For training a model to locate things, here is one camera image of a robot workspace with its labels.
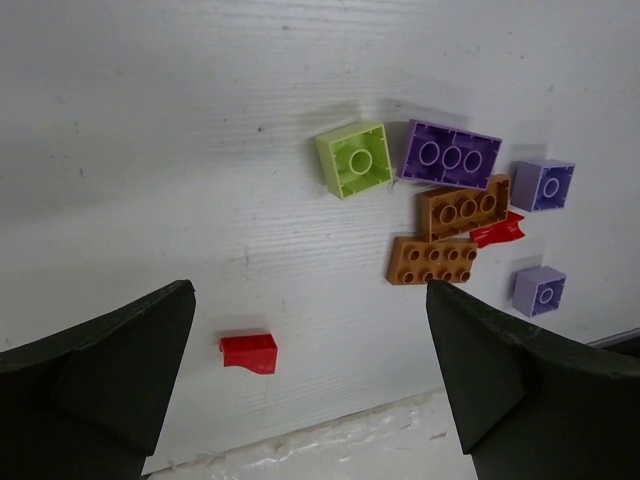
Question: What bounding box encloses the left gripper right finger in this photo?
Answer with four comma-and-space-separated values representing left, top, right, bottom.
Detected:
426, 280, 639, 479

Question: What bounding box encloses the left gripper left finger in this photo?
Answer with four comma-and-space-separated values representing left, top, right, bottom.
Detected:
1, 280, 196, 479

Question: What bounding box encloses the light green 2x2 brick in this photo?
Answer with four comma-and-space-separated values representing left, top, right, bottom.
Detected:
314, 121, 394, 200

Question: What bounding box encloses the lavender 2x2 lego brick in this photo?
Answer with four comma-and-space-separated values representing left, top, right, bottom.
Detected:
511, 159, 575, 212
511, 266, 566, 318

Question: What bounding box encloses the small red curved piece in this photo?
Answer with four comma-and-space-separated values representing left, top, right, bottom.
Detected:
470, 211, 525, 248

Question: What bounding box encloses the red sloped lego piece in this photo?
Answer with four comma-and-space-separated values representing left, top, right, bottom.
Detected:
219, 333, 278, 375

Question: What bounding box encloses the orange 2x4 lego plate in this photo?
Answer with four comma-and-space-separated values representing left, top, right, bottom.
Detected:
386, 236, 478, 286

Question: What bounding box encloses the orange 2x4 lego brick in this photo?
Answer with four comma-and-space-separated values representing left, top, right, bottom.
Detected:
417, 174, 511, 243

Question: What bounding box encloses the purple 2x4 lego brick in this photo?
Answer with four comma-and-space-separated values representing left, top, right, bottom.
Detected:
397, 119, 502, 190

